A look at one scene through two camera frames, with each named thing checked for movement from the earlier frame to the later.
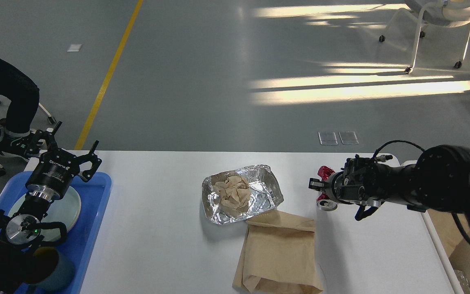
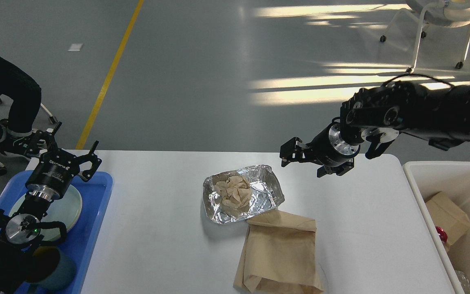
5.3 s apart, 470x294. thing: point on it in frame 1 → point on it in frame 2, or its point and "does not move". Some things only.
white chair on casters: [448, 13] does not move
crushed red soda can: [323, 202] → [442, 234]
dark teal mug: [48, 270] does not move
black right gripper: [333, 184] → [329, 147]
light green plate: [66, 209] does not move
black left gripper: [51, 177] does not move
